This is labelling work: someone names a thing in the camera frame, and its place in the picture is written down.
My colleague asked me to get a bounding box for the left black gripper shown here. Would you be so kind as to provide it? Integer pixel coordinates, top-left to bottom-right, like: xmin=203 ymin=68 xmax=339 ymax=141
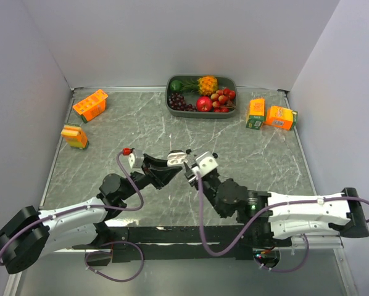
xmin=120 ymin=153 xmax=182 ymax=200

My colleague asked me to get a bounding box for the white earbud charging case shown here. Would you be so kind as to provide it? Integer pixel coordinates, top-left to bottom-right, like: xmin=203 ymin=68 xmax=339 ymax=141
xmin=167 ymin=150 xmax=188 ymax=167

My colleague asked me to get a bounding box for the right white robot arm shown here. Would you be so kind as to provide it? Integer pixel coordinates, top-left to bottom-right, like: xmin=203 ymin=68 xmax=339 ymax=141
xmin=185 ymin=165 xmax=369 ymax=246

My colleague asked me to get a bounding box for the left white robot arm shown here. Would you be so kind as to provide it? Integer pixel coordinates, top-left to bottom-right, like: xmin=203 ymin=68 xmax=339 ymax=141
xmin=0 ymin=148 xmax=186 ymax=274

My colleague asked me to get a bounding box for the dark grape bunch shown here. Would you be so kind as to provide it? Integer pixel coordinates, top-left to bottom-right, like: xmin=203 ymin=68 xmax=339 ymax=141
xmin=167 ymin=92 xmax=197 ymax=112

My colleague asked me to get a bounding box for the red apple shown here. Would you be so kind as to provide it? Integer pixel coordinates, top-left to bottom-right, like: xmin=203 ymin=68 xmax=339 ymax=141
xmin=196 ymin=96 xmax=213 ymax=112

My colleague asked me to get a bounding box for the red lychee bunch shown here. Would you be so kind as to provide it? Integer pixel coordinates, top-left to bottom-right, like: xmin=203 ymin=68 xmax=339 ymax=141
xmin=210 ymin=88 xmax=236 ymax=113

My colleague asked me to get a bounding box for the yellow orange carton left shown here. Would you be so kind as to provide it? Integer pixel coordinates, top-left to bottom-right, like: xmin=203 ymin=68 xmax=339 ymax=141
xmin=61 ymin=125 xmax=89 ymax=150

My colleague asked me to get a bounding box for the green lime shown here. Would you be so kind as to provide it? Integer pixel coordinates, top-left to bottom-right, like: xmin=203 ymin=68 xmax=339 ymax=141
xmin=169 ymin=80 xmax=182 ymax=93

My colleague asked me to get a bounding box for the orange juice carton far left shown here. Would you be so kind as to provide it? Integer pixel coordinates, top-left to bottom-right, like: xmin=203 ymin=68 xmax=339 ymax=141
xmin=72 ymin=89 xmax=108 ymax=123

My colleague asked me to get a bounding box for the orange pineapple toy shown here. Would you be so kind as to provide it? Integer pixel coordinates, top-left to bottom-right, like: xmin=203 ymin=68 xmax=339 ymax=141
xmin=181 ymin=76 xmax=218 ymax=96

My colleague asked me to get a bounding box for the green yellow carton right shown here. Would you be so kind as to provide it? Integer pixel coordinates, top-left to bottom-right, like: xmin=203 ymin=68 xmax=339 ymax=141
xmin=246 ymin=97 xmax=265 ymax=130

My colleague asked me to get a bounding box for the grey fruit tray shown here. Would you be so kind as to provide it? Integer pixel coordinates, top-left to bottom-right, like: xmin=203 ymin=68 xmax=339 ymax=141
xmin=165 ymin=75 xmax=238 ymax=119

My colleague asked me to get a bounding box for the orange carton far right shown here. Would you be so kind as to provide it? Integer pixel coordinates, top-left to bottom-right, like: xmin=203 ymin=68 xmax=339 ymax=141
xmin=265 ymin=105 xmax=298 ymax=130

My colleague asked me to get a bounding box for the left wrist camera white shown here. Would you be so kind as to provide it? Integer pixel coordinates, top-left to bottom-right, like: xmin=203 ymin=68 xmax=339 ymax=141
xmin=122 ymin=148 xmax=144 ymax=169

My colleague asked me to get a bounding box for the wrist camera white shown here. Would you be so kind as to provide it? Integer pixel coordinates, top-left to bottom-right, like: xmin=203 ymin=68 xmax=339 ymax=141
xmin=191 ymin=152 xmax=218 ymax=178
xmin=122 ymin=148 xmax=144 ymax=169

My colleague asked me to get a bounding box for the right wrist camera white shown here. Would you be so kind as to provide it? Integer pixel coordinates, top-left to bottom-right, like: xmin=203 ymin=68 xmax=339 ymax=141
xmin=191 ymin=152 xmax=218 ymax=178

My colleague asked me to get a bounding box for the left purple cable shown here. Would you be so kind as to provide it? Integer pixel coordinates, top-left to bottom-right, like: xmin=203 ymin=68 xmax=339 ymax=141
xmin=0 ymin=150 xmax=145 ymax=282

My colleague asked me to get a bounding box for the purple cable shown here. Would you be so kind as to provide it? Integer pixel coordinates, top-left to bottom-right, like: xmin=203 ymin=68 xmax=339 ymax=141
xmin=196 ymin=172 xmax=369 ymax=274
xmin=0 ymin=150 xmax=145 ymax=282

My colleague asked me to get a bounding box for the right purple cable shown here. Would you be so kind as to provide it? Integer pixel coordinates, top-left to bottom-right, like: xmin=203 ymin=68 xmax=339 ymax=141
xmin=196 ymin=172 xmax=369 ymax=274

